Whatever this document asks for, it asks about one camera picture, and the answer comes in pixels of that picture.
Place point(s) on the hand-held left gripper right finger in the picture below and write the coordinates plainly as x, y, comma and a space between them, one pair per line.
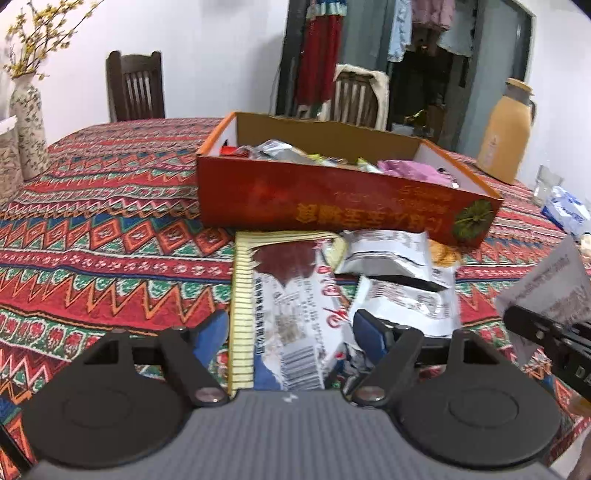
369, 337

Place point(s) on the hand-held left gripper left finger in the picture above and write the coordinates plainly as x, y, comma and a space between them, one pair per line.
212, 337

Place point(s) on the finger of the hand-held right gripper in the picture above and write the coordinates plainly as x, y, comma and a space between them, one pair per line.
531, 325

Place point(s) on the white snack packet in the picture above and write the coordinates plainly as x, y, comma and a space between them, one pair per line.
415, 304
383, 258

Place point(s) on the yellow striped snack packet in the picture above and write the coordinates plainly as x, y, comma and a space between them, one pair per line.
286, 295

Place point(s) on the brown cracker packet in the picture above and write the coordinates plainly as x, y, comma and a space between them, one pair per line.
445, 256

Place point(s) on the orange cardboard box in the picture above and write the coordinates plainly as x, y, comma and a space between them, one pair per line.
346, 203

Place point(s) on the pink snack packet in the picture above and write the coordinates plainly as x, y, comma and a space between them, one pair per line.
411, 170

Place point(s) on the long green snack packet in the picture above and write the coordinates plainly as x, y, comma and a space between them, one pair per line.
367, 165

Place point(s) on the small red snack packet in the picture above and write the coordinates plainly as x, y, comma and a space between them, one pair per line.
228, 150

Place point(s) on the silver blue snack packet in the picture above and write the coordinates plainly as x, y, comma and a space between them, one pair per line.
277, 150

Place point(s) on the blue white tissue pack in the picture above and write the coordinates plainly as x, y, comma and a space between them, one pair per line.
568, 210

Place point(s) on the clear glass cup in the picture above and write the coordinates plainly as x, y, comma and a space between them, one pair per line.
548, 187

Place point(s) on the yellow thermos jug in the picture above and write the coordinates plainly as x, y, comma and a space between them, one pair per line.
503, 138

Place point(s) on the brown slatted wooden chair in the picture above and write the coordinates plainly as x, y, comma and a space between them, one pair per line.
355, 99

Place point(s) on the dark wooden chair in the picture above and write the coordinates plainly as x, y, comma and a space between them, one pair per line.
134, 87

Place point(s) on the dark framed glass door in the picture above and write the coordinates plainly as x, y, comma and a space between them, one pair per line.
498, 55

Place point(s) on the speckled ceramic vase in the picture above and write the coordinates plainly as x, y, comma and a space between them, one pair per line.
30, 134

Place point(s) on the white hanging garment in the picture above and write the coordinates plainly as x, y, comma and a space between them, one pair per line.
455, 44

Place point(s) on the light blue hanging garment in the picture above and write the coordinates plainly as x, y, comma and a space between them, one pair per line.
399, 32

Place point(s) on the pink hanging garment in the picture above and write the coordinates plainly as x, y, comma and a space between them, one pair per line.
434, 14

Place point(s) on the yellow flower sprigs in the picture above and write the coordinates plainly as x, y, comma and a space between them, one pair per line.
32, 46

